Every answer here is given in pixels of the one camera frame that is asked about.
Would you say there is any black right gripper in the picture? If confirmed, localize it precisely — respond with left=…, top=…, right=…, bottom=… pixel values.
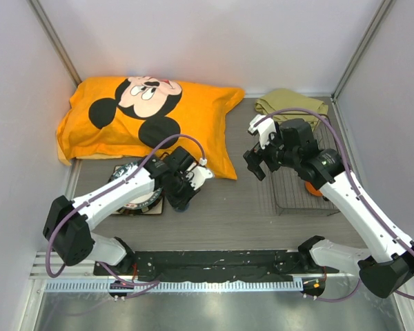
left=244, top=124, right=299, bottom=181

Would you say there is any blue mug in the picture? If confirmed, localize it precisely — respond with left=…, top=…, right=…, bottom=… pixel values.
left=175, top=203, right=190, bottom=212

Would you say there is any square floral ceramic plate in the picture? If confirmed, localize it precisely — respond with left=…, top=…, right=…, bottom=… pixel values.
left=110, top=164, right=168, bottom=217

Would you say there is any white green-rim round plate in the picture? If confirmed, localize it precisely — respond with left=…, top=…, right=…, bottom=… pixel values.
left=110, top=160, right=164, bottom=210

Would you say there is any orange mug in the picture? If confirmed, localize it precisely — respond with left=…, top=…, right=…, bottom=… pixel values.
left=305, top=181, right=323, bottom=197

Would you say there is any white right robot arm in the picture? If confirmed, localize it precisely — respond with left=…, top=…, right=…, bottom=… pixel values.
left=244, top=115, right=414, bottom=299

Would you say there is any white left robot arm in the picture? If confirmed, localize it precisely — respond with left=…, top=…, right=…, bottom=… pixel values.
left=43, top=147, right=214, bottom=275

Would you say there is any olive green folded cloth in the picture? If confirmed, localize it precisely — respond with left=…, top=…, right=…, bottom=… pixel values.
left=255, top=88, right=328, bottom=128

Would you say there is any orange Mickey Mouse pillow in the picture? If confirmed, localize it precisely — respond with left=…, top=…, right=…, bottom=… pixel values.
left=56, top=76, right=244, bottom=180

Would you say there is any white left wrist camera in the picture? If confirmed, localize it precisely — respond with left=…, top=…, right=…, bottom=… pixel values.
left=185, top=158, right=215, bottom=190

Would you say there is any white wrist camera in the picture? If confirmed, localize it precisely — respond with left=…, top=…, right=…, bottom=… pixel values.
left=248, top=114, right=276, bottom=150
left=185, top=158, right=215, bottom=190

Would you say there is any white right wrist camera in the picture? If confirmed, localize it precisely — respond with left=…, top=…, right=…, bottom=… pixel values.
left=248, top=114, right=276, bottom=150

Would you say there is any grey wire dish rack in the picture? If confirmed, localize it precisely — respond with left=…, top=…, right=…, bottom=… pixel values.
left=268, top=112, right=339, bottom=217

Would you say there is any white slotted cable duct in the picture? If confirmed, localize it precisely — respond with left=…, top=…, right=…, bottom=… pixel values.
left=44, top=278, right=303, bottom=293

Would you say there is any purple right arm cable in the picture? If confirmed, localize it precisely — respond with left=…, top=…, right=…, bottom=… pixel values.
left=253, top=107, right=414, bottom=304

